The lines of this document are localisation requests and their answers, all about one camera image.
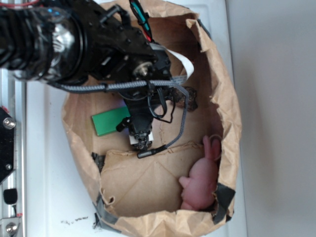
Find brown paper bag tray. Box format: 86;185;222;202
62;0;242;237

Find white flat ribbon cable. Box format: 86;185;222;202
150;43;195;84

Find aluminium frame rail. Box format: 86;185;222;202
0;69;26;237

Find dark brown rock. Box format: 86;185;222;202
172;86;198;112

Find black metal bracket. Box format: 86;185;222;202
0;107;16;185

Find silver corner bracket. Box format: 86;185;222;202
0;217;20;237

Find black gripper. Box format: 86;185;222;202
128;108;153;138

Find black foam microphone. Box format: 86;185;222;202
3;188;18;205

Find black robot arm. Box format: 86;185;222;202
0;0;171;142

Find white plastic tray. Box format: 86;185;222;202
23;0;248;237

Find pink plush bunny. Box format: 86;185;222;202
179;135;221;211

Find green rectangular block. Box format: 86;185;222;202
92;106;130;136

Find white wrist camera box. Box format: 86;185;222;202
129;132;154;151

